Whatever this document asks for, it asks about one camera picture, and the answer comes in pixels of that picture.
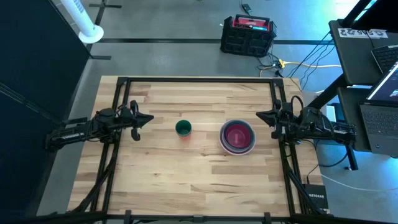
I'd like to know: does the black monitor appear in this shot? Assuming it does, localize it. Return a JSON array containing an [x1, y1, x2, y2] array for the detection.
[[340, 0, 398, 32]]

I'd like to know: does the open black laptop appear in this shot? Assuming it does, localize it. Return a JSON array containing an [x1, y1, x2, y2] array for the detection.
[[359, 60, 398, 158]]

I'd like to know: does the black aluminium table frame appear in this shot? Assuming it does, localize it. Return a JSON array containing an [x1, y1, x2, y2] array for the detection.
[[67, 76, 330, 224]]

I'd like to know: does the yellow extension cable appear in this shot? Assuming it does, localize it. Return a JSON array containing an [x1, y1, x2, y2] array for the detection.
[[259, 58, 343, 77]]

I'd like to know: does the white box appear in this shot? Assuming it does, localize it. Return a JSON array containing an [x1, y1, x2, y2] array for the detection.
[[325, 105, 338, 123]]

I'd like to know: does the black partition panel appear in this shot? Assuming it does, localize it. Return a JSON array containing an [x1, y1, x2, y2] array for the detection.
[[0, 0, 93, 224]]

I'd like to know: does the large white bowl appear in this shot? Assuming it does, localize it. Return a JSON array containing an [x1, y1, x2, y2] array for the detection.
[[218, 118, 257, 156]]

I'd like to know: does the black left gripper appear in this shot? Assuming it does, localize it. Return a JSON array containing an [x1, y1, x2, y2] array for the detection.
[[118, 99, 155, 142]]

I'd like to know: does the black keyboard laptop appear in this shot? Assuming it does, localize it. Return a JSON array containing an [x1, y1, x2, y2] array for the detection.
[[371, 43, 398, 75]]

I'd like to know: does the black desk with label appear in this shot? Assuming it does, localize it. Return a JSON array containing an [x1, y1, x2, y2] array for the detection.
[[307, 19, 398, 109]]

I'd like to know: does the small magenta bowl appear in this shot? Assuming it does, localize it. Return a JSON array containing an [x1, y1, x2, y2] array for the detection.
[[224, 123, 252, 151]]

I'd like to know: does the white floor cable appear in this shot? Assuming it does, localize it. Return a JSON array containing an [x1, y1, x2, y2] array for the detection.
[[321, 173, 398, 192]]

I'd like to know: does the red and black power station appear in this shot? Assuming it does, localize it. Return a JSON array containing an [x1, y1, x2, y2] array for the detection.
[[220, 14, 277, 58]]

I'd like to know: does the green plastic cup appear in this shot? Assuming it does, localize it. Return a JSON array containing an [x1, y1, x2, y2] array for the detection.
[[175, 119, 193, 138]]

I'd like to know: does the white label sticker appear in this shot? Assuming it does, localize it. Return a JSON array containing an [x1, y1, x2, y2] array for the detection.
[[338, 27, 389, 40]]

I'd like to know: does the black Netgear network switch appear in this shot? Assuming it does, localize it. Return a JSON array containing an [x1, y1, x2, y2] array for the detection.
[[303, 183, 330, 211]]

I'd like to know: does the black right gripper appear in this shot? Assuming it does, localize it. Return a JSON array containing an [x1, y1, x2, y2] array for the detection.
[[256, 95, 304, 140]]

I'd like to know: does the black desk under laptop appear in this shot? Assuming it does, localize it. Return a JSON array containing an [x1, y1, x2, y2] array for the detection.
[[337, 85, 398, 171]]

